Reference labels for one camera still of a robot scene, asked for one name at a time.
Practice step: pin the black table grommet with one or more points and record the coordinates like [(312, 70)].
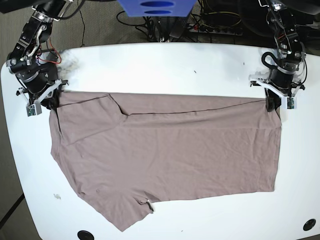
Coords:
[(309, 224), (85, 235)]

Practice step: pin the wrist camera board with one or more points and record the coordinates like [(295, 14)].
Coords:
[(289, 103), (33, 109)]

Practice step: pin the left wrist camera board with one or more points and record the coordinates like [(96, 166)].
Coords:
[(289, 103)]

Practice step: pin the blue plastic mount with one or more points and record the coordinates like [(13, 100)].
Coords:
[(157, 8)]

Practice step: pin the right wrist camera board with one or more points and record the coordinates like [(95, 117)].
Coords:
[(33, 109)]

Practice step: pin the mauve T-shirt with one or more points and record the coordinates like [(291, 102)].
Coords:
[(120, 153)]

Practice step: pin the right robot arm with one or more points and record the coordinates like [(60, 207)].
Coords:
[(24, 58)]

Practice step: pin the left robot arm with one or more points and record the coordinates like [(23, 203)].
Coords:
[(290, 51)]

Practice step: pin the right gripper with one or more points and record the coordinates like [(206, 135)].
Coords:
[(36, 85)]

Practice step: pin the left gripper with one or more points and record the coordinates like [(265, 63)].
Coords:
[(277, 82)]

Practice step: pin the small paper scrap left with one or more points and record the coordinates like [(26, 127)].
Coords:
[(57, 196)]

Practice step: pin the black table grommet right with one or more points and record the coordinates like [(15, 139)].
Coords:
[(309, 224)]

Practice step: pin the black table grommet left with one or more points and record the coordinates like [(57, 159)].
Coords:
[(85, 235)]

